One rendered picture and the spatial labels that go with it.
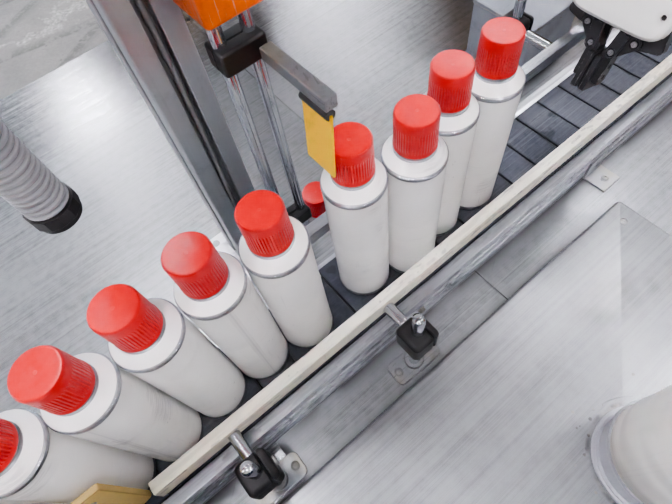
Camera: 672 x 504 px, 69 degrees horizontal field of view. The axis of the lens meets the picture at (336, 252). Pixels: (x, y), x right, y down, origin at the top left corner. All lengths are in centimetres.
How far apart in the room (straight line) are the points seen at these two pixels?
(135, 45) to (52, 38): 239
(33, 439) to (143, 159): 47
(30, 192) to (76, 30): 240
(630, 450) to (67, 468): 38
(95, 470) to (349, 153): 28
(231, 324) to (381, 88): 48
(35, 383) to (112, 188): 45
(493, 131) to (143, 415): 36
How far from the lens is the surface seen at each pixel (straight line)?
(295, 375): 44
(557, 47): 62
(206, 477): 49
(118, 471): 44
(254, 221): 31
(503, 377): 48
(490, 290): 57
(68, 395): 33
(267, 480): 43
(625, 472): 44
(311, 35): 85
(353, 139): 34
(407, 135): 35
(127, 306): 31
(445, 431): 46
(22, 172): 34
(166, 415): 42
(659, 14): 57
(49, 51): 268
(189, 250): 31
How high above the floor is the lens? 134
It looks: 60 degrees down
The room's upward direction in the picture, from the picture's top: 12 degrees counter-clockwise
